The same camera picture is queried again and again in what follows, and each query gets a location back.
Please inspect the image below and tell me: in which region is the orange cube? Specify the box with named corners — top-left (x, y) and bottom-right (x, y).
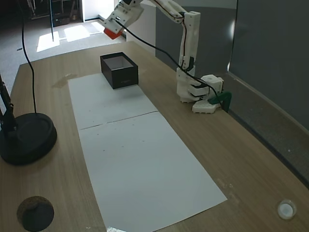
top-left (103, 27), bottom-right (124, 41)

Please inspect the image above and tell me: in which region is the dark brown open box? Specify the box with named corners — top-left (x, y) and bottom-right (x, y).
top-left (100, 52), bottom-right (140, 90)

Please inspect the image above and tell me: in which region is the thin metal pole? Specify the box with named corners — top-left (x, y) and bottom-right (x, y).
top-left (49, 0), bottom-right (55, 43)

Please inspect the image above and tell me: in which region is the white paper sheet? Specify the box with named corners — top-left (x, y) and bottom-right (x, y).
top-left (68, 73), bottom-right (159, 130)
top-left (78, 111), bottom-right (228, 231)

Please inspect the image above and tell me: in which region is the green table clamp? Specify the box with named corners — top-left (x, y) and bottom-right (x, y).
top-left (208, 91), bottom-right (233, 112)

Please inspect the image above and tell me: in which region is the black desk lamp stand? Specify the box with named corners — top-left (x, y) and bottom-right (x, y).
top-left (0, 72), bottom-right (58, 166)

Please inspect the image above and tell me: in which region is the round cork coaster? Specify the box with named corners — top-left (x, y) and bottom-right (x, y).
top-left (16, 195), bottom-right (55, 232)

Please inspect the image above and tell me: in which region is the white round plastic cap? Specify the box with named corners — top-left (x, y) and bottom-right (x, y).
top-left (277, 199), bottom-right (297, 220)

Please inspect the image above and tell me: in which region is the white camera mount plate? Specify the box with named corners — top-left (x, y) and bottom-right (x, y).
top-left (102, 6), bottom-right (128, 33)

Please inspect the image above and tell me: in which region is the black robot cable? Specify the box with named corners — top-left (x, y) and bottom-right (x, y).
top-left (114, 19), bottom-right (230, 113)

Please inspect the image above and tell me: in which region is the black lamp cable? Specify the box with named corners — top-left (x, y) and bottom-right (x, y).
top-left (21, 0), bottom-right (37, 114)

